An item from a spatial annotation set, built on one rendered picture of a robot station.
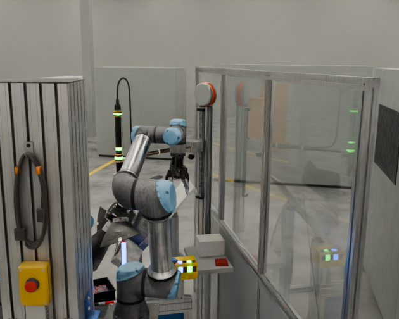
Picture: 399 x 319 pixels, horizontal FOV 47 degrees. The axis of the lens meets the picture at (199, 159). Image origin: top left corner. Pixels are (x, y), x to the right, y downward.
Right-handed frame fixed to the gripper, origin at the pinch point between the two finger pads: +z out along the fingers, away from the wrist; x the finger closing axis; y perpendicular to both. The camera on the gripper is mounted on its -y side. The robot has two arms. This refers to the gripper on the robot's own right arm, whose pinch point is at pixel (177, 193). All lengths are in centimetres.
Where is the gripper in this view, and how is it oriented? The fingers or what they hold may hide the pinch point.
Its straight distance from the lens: 217.7
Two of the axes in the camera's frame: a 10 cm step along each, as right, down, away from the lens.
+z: -0.1, 9.8, 2.1
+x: 9.8, -0.3, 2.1
